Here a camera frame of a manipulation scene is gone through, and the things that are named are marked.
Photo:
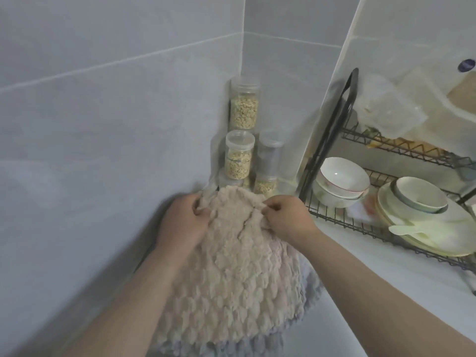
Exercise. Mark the person's right hand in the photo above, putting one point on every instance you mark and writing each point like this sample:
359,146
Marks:
290,219

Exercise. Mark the person's left hand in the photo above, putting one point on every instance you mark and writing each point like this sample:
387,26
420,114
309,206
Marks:
178,226

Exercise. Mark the grey fluffy towel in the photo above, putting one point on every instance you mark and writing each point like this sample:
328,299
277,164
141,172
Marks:
223,349

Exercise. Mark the person's right forearm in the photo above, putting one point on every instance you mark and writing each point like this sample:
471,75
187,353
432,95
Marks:
372,293

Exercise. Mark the person's left forearm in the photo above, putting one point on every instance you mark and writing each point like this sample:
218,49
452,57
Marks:
122,312

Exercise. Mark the clear empty jar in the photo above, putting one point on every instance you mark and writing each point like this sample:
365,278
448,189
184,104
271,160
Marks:
269,156

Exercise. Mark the white bowl red rim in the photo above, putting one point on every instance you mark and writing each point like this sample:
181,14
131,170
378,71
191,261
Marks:
342,174

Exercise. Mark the white red printed mat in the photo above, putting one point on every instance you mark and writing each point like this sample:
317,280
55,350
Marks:
359,213

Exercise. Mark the cream plastic spoon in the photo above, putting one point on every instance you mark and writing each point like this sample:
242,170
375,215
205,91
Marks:
401,230

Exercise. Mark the small cream bowl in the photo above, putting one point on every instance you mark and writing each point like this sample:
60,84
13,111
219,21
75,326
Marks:
420,193

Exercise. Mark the cream bowl green rim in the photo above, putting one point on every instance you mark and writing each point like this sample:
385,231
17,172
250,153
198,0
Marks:
427,211

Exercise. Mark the yellow orange cloth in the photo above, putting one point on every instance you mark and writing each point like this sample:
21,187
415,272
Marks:
409,146

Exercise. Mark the pale yellow plate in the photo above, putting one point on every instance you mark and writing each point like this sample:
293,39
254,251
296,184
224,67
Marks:
439,252

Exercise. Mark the cream plate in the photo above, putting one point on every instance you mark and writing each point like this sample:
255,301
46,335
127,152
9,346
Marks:
457,226

